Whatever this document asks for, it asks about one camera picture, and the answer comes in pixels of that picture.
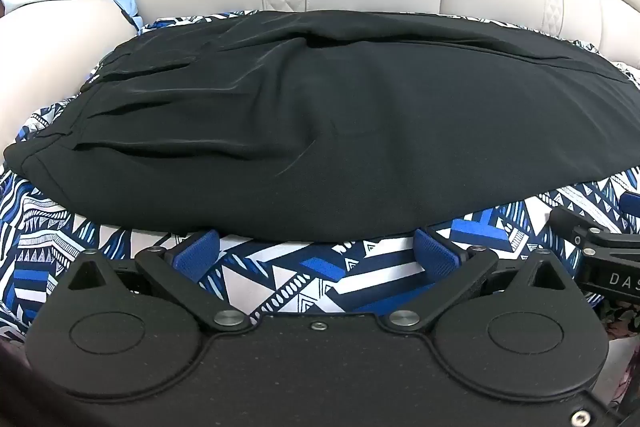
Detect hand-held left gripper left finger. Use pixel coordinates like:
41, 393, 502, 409
66, 229, 251, 334

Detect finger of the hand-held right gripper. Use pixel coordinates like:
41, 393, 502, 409
547, 190, 640, 239

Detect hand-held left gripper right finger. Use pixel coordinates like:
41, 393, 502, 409
382, 227, 573, 334

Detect black pants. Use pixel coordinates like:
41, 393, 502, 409
2, 9, 635, 243

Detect floral cloth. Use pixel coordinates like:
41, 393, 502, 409
595, 294, 640, 408

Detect blue white printed blanket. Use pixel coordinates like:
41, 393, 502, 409
0, 9, 640, 348

